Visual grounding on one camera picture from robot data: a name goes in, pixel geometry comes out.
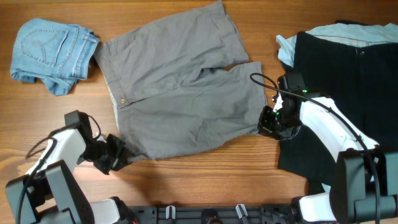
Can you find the grey cotton shorts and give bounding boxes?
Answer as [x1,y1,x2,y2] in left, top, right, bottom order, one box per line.
[94,1,266,162]

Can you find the blue denim jeans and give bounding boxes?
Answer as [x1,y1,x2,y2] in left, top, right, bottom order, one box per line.
[10,19,99,96]

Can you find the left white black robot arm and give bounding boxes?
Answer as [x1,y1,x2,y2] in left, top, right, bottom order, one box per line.
[5,110,139,223]

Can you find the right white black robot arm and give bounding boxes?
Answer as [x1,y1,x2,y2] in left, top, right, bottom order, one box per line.
[258,73,397,223]

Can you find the black shorts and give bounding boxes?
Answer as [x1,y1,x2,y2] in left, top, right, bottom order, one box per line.
[277,20,398,195]

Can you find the light blue t-shirt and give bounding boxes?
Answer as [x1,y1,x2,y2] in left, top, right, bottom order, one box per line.
[276,23,397,67]

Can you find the right black camera cable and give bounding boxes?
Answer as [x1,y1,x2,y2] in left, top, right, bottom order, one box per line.
[249,72,382,224]

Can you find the black camera cable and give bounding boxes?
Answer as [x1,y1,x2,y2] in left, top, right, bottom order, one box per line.
[15,114,103,224]
[249,72,382,224]

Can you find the left black camera cable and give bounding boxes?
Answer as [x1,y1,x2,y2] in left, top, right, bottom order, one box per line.
[15,114,103,224]

